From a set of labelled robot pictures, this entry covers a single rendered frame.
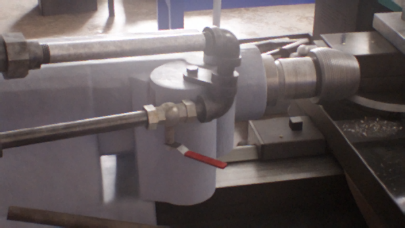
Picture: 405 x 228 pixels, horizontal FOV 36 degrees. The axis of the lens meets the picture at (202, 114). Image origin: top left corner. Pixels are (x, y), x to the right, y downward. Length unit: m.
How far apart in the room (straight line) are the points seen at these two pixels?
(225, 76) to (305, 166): 0.51
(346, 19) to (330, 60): 1.41
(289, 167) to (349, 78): 0.32
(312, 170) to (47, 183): 0.55
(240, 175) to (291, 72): 0.32
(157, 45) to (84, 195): 0.26
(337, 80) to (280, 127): 0.35
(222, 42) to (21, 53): 0.23
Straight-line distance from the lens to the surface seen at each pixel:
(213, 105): 0.75
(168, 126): 0.74
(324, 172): 1.20
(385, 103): 1.23
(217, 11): 0.84
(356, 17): 2.28
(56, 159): 0.85
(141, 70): 0.82
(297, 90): 0.93
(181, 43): 0.70
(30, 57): 0.63
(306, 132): 1.25
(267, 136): 1.22
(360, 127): 1.18
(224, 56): 0.74
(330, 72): 0.93
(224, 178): 1.17
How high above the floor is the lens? 1.49
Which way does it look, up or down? 28 degrees down
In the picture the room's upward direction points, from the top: straight up
